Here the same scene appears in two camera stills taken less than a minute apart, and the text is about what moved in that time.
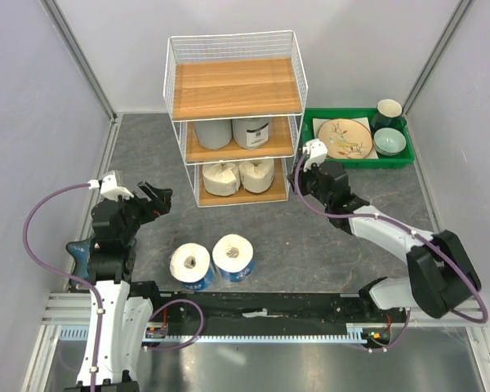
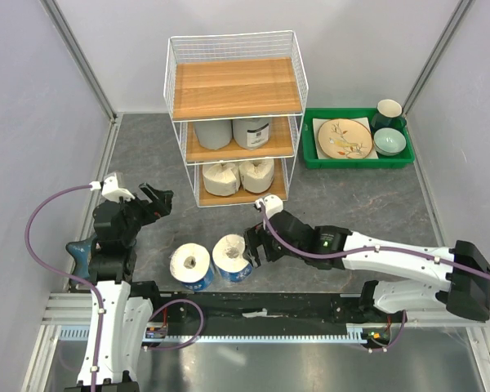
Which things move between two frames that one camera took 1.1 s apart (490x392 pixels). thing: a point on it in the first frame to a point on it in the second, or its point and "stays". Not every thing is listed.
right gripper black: (302, 175) to (253, 237)
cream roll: (256, 175) stays
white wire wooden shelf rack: (237, 100) stays
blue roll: (190, 266) stays
